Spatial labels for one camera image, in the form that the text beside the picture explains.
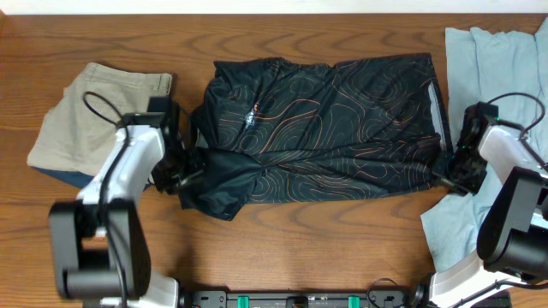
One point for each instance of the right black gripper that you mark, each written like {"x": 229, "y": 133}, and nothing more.
{"x": 471, "y": 188}

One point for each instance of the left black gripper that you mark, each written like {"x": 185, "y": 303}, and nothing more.
{"x": 197, "y": 171}

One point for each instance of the black orange patterned jersey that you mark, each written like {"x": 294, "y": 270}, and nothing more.
{"x": 274, "y": 131}

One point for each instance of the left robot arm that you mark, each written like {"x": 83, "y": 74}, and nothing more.
{"x": 99, "y": 248}

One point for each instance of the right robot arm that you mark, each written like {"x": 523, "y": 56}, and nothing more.
{"x": 511, "y": 250}

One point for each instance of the folded navy garment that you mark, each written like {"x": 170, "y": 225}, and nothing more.
{"x": 73, "y": 178}

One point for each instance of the light blue t-shirt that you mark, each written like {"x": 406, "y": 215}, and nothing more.
{"x": 508, "y": 70}

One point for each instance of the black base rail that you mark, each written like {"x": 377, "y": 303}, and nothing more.
{"x": 383, "y": 298}

